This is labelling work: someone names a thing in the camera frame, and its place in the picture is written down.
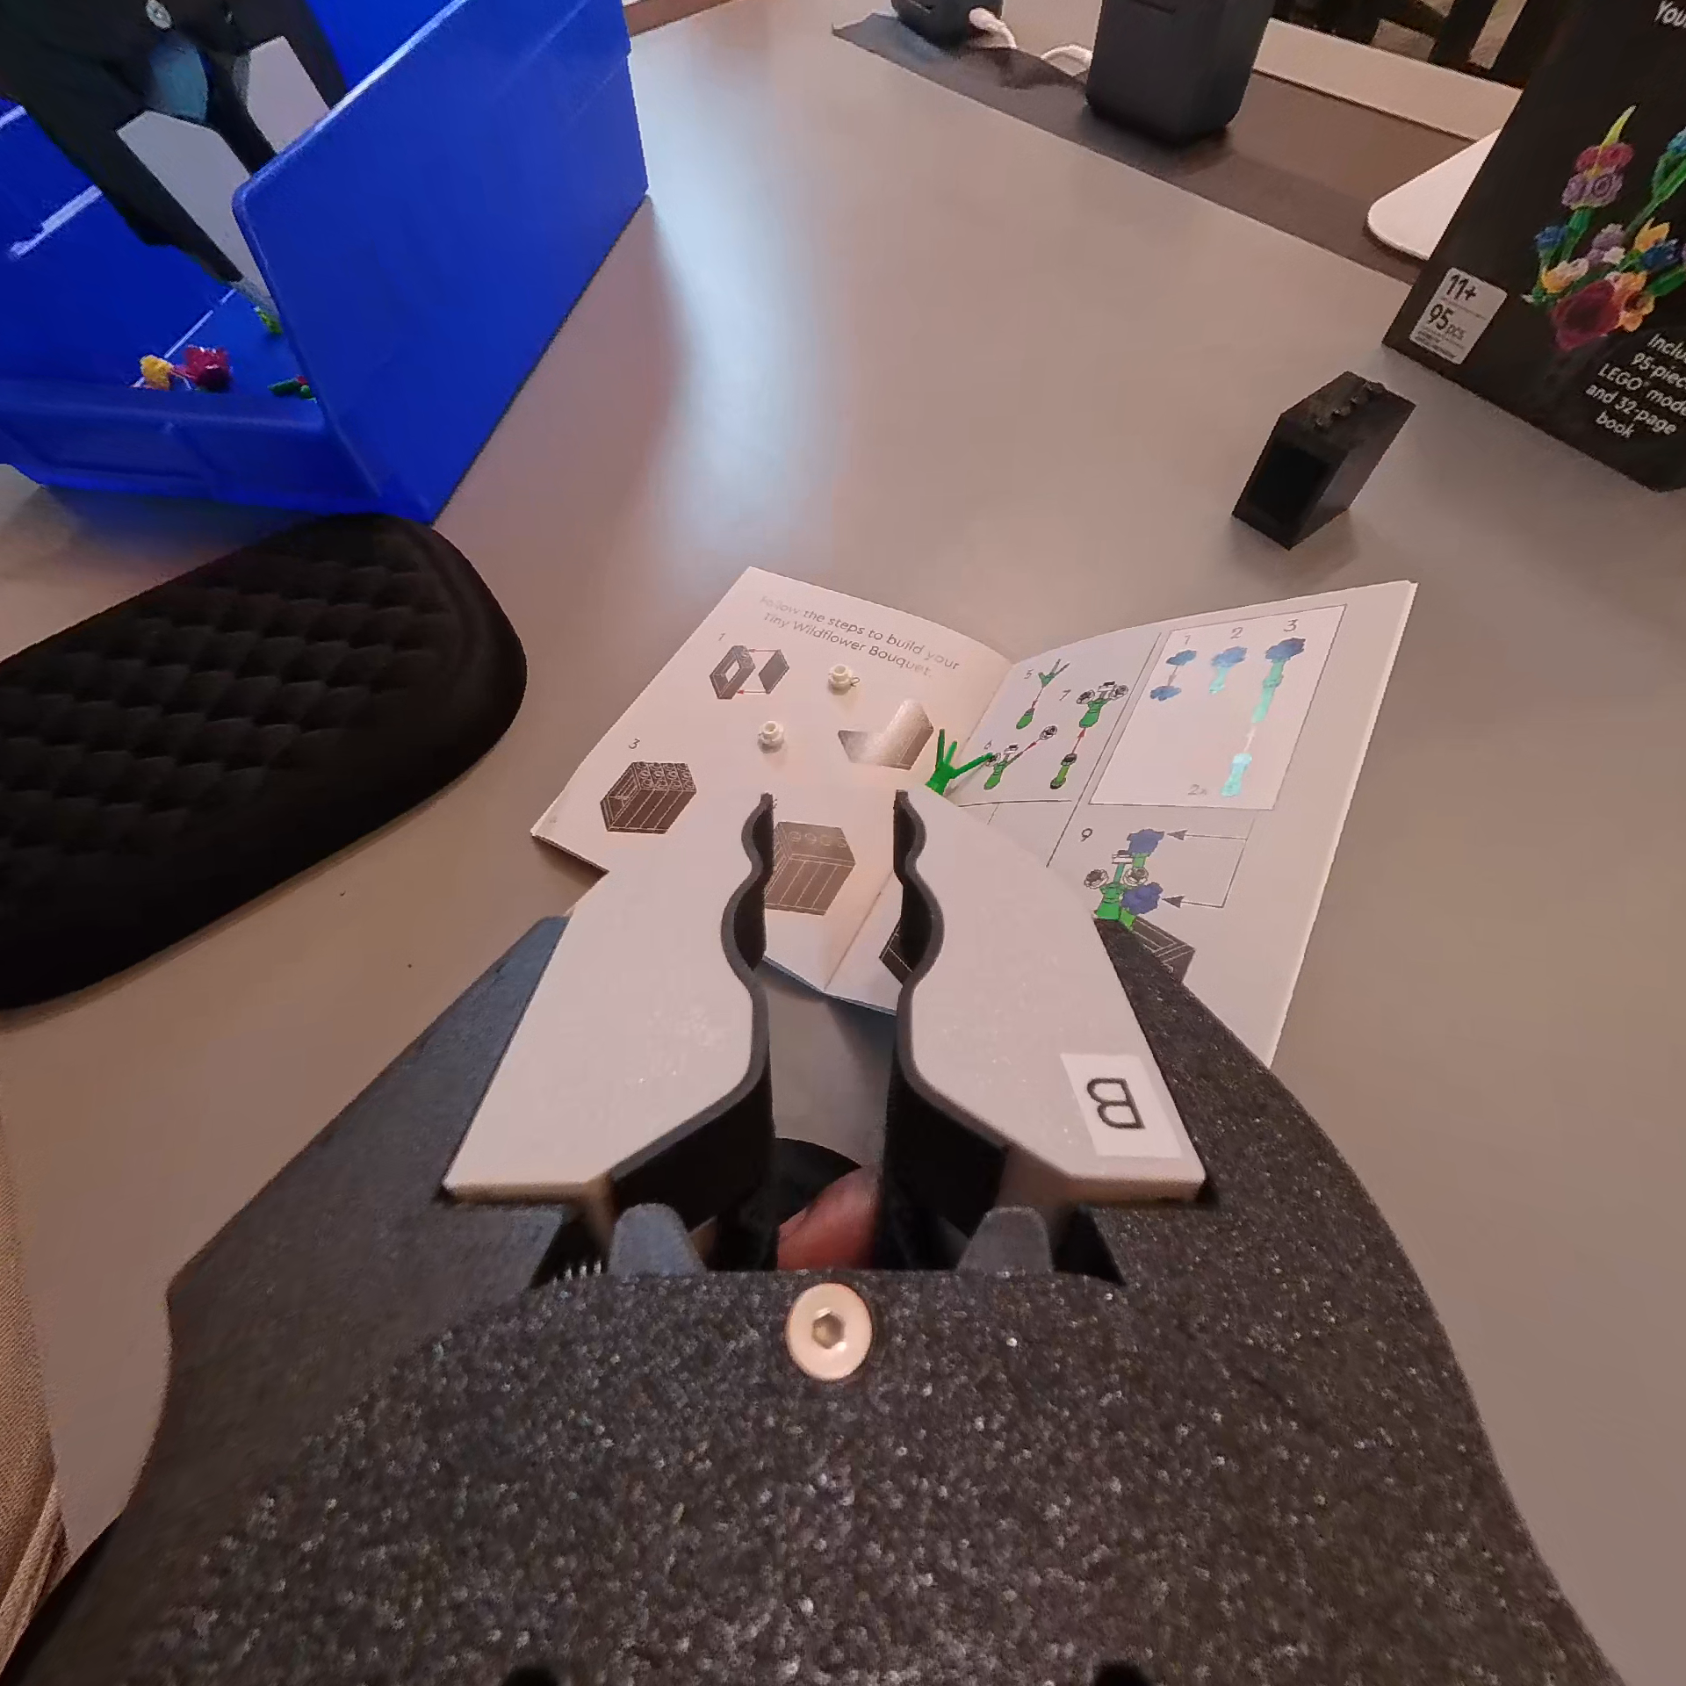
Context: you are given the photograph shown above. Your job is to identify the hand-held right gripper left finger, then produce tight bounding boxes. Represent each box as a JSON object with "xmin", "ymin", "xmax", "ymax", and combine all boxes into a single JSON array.
[{"xmin": 441, "ymin": 791, "xmax": 779, "ymax": 1210}]

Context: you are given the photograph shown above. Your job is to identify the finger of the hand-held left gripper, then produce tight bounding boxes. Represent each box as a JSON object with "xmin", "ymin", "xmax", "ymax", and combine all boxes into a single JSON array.
[
  {"xmin": 242, "ymin": 36, "xmax": 340, "ymax": 165},
  {"xmin": 114, "ymin": 109, "xmax": 275, "ymax": 288}
]

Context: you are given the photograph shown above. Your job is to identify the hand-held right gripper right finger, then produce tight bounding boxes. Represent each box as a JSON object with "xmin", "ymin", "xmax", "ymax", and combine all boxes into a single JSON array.
[{"xmin": 892, "ymin": 788, "xmax": 1209, "ymax": 1207}]

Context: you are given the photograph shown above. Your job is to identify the pile of small lego pieces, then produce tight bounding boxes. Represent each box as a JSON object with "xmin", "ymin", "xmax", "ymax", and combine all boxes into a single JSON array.
[{"xmin": 250, "ymin": 302, "xmax": 320, "ymax": 406}]

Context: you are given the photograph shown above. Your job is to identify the blue plastic bin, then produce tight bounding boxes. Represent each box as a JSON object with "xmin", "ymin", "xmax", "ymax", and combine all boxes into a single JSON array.
[{"xmin": 0, "ymin": 0, "xmax": 652, "ymax": 526}]

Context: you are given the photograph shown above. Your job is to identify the lego instruction booklet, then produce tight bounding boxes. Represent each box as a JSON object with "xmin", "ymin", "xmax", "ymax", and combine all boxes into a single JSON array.
[{"xmin": 530, "ymin": 569, "xmax": 1420, "ymax": 1071}]

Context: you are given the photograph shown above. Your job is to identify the black lego box brick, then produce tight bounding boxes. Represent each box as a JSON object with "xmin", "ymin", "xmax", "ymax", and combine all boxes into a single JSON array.
[{"xmin": 1234, "ymin": 370, "xmax": 1420, "ymax": 550}]

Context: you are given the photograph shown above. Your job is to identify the black lego set box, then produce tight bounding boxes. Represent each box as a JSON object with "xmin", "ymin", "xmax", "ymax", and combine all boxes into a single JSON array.
[{"xmin": 1383, "ymin": 0, "xmax": 1686, "ymax": 493}]

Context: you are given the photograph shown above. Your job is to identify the person's right hand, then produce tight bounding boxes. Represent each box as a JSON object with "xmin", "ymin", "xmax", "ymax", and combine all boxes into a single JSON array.
[{"xmin": 776, "ymin": 1170, "xmax": 881, "ymax": 1272}]

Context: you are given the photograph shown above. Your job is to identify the black quilted pad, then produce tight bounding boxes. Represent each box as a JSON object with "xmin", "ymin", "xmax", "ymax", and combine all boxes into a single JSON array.
[{"xmin": 0, "ymin": 513, "xmax": 528, "ymax": 1013}]

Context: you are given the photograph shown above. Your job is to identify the charger box with green lights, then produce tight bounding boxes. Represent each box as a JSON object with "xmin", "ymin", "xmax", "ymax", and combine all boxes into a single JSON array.
[{"xmin": 892, "ymin": 0, "xmax": 1010, "ymax": 50}]

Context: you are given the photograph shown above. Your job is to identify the person's beige trousers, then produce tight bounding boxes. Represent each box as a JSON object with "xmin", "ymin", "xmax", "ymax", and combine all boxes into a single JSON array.
[{"xmin": 0, "ymin": 1134, "xmax": 71, "ymax": 1583}]

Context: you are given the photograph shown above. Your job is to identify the dark grey charger box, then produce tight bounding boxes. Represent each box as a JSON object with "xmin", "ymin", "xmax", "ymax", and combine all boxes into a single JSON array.
[{"xmin": 1083, "ymin": 0, "xmax": 1262, "ymax": 148}]

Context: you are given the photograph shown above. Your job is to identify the dark desk mat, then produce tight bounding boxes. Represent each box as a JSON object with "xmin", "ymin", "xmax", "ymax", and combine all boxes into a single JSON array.
[{"xmin": 832, "ymin": 6, "xmax": 1470, "ymax": 288}]

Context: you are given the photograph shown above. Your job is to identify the white cable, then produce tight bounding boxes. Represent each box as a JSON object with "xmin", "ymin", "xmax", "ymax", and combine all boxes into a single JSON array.
[{"xmin": 967, "ymin": 14, "xmax": 1099, "ymax": 74}]

